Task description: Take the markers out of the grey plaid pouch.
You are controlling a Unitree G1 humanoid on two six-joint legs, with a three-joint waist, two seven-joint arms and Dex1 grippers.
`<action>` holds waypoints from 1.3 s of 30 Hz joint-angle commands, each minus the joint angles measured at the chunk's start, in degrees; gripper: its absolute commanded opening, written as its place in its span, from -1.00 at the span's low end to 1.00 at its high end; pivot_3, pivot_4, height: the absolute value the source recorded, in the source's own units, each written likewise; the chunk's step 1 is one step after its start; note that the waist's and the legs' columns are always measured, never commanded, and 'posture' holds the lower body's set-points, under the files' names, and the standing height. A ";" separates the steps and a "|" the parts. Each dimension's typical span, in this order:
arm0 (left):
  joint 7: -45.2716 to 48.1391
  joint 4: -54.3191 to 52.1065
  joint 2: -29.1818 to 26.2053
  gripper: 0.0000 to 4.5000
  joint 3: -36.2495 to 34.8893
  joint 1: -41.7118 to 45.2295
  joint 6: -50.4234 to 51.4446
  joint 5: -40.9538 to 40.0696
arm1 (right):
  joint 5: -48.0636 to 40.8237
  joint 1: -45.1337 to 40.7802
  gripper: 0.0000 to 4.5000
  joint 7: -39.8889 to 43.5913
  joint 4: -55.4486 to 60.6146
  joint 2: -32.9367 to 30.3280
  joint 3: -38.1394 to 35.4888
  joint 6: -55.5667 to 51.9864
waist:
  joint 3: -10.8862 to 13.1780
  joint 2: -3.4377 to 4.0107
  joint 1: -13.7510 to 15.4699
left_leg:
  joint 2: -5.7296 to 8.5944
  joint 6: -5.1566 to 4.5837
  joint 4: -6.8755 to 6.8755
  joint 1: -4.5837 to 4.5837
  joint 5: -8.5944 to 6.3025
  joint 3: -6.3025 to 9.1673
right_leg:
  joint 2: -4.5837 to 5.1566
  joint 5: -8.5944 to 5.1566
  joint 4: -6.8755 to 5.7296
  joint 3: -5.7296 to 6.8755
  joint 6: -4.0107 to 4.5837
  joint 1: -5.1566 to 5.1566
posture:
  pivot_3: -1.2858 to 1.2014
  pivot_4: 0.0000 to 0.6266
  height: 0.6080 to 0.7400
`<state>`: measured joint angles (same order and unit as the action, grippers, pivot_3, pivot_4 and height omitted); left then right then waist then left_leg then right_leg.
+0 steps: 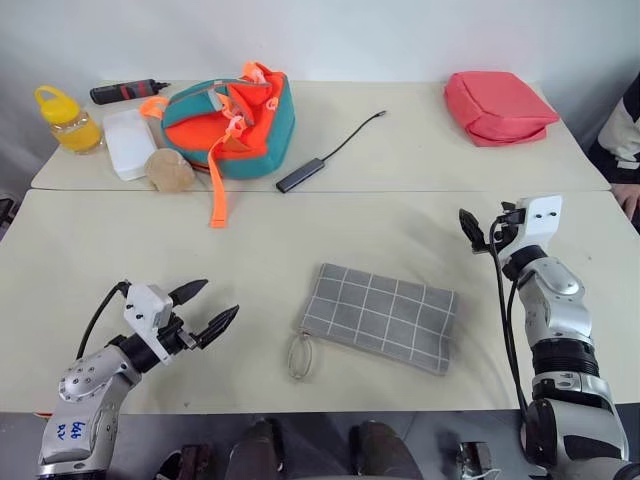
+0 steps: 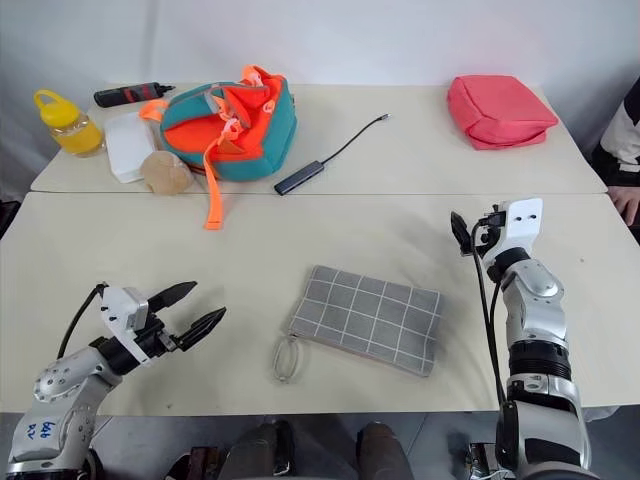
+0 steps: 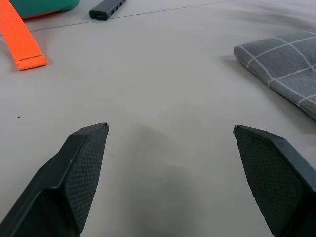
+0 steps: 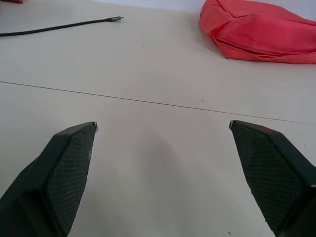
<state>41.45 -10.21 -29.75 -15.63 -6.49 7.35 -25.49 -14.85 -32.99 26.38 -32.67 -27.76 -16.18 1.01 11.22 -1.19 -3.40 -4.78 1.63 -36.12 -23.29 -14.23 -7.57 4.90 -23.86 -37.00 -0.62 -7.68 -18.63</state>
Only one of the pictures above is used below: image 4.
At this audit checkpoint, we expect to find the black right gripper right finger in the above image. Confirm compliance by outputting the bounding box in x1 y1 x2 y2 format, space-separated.
229 120 316 237

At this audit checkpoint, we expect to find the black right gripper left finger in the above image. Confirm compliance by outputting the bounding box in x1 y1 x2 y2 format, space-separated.
0 121 98 237

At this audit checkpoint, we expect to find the red fabric bag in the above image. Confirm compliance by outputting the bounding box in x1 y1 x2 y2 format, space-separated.
199 0 316 65

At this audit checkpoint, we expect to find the black USB cable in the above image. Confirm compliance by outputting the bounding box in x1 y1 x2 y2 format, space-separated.
0 16 125 38

